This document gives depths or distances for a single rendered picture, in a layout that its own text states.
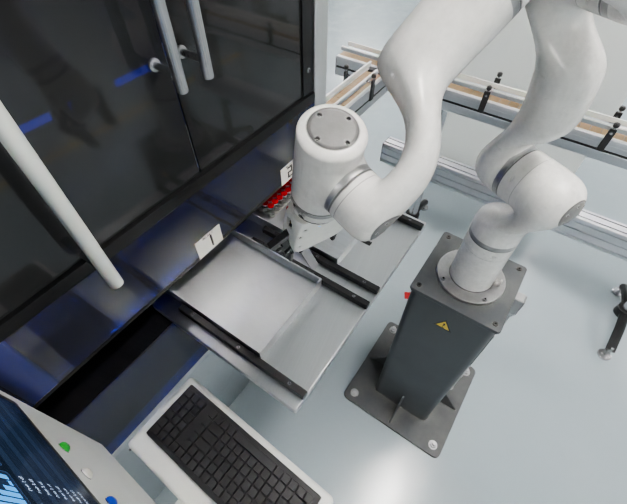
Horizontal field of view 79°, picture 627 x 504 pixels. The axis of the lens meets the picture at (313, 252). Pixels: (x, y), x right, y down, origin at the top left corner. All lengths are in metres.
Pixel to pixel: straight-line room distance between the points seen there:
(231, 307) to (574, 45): 0.87
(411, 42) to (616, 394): 2.04
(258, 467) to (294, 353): 0.25
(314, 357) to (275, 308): 0.17
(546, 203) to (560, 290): 1.66
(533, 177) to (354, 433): 1.30
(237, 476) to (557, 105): 0.92
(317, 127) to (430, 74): 0.13
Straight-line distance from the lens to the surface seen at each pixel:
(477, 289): 1.13
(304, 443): 1.80
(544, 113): 0.78
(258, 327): 1.00
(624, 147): 1.82
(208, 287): 1.09
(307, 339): 0.98
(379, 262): 1.12
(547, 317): 2.35
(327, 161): 0.43
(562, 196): 0.86
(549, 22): 0.74
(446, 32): 0.48
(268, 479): 0.95
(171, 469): 1.01
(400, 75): 0.47
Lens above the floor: 1.76
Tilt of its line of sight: 51 degrees down
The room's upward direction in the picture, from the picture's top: straight up
